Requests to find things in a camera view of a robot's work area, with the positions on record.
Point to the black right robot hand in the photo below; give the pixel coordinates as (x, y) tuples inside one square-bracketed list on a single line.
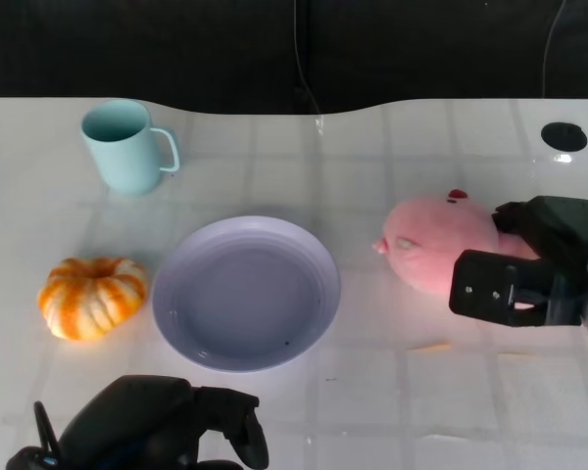
[(558, 230)]

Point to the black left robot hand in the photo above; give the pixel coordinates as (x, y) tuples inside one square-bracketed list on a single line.
[(137, 421)]

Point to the pink plush doll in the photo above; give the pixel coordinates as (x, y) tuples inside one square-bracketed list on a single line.
[(431, 245)]

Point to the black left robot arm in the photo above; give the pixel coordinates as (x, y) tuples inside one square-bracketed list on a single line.
[(27, 460)]

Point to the lavender round plate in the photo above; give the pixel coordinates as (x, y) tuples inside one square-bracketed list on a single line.
[(245, 294)]

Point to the black table grommet hole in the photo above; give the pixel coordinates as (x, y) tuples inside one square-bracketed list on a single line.
[(563, 135)]

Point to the orange white striped pumpkin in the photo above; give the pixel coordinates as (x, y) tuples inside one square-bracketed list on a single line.
[(93, 298)]

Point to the light blue mug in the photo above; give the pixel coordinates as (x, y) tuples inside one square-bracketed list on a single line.
[(122, 156)]

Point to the black backdrop cloth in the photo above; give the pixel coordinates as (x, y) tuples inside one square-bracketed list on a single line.
[(176, 49)]

